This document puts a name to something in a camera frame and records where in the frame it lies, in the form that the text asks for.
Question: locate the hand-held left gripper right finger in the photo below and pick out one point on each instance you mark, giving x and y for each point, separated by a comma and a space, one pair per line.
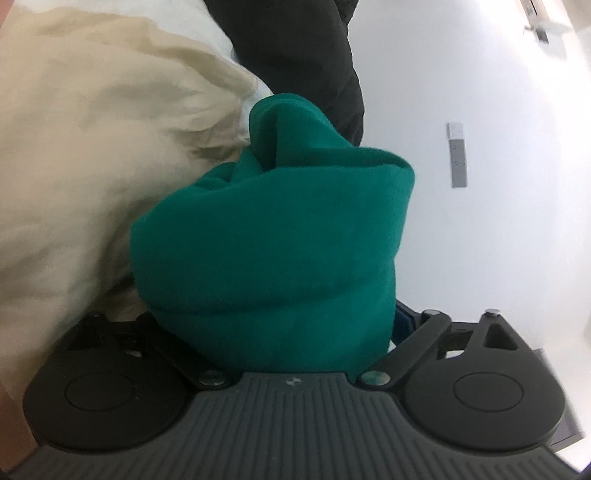
405, 323

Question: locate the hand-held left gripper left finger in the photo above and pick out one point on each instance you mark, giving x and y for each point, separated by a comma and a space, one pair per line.
175, 353

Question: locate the green hoodie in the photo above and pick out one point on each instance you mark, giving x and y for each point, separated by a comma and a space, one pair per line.
277, 240

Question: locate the grey wardrobe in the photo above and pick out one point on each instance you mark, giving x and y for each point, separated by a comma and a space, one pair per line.
568, 429

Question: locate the patchwork blanket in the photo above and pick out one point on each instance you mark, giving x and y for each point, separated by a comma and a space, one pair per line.
92, 138

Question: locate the black puffer jacket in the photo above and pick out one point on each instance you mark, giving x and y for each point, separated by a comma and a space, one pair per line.
300, 55

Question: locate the white air conditioner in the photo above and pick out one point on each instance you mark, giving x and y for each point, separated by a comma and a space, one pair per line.
538, 18

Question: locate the grey wall switch panel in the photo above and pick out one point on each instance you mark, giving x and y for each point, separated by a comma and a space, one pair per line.
457, 161

